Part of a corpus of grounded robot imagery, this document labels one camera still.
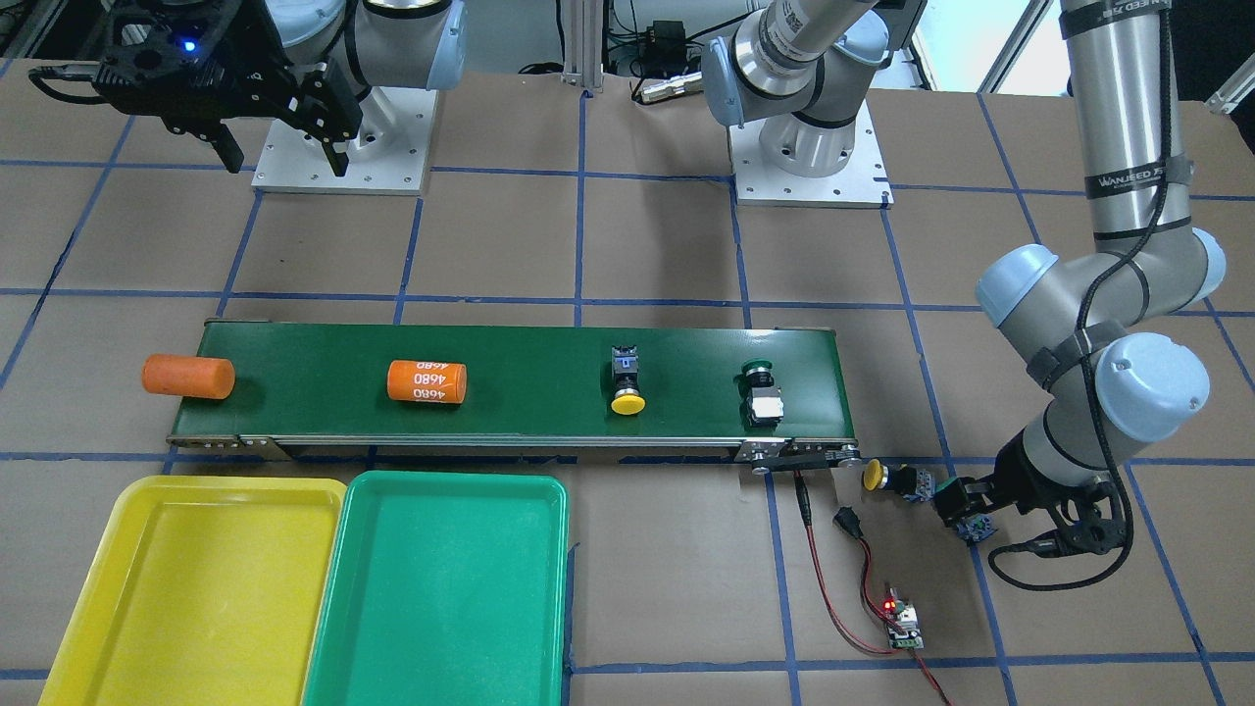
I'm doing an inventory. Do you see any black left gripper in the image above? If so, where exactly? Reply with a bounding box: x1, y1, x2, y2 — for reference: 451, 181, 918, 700
931, 433, 1130, 556

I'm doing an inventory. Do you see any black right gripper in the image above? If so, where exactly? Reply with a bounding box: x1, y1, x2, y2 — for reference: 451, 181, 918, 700
90, 1, 363, 177

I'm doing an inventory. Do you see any green push button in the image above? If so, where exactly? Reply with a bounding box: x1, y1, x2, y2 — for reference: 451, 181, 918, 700
740, 359, 784, 428
954, 514, 998, 545

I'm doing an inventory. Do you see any plain orange cylinder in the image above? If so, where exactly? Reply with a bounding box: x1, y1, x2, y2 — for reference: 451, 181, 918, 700
141, 354, 236, 399

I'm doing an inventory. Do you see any orange cylinder marked 4680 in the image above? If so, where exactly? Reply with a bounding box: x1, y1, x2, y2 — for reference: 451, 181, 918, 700
385, 359, 468, 405

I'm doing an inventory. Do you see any yellow push button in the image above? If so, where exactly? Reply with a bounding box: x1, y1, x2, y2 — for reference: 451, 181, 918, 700
861, 459, 937, 502
609, 345, 646, 416

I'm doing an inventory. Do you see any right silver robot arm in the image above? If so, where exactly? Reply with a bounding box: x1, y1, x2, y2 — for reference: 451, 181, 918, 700
89, 1, 466, 177

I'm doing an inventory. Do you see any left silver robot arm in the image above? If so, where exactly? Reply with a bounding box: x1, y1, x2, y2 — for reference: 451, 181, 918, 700
702, 1, 1227, 557

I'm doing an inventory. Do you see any small green circuit board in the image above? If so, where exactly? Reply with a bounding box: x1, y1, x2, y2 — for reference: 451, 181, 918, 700
881, 589, 925, 651

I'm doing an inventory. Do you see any green conveyor belt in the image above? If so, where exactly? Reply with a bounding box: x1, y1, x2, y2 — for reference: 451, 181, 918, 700
169, 319, 861, 473

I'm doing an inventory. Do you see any black power adapter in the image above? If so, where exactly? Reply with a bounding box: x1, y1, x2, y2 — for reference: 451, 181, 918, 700
639, 20, 686, 76

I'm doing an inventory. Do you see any yellow plastic tray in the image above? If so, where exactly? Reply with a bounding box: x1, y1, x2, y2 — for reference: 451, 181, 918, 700
40, 477, 346, 705

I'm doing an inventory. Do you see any green plastic tray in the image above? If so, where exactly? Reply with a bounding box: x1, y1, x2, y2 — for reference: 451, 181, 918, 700
302, 472, 569, 705

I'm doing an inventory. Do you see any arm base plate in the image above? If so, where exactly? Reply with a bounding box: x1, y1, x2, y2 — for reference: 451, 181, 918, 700
252, 87, 443, 197
728, 103, 895, 209

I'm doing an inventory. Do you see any red and black wire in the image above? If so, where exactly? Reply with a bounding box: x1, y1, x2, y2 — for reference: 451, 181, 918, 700
792, 472, 953, 706

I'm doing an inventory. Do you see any aluminium frame post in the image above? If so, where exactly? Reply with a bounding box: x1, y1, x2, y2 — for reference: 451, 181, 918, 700
558, 0, 609, 94

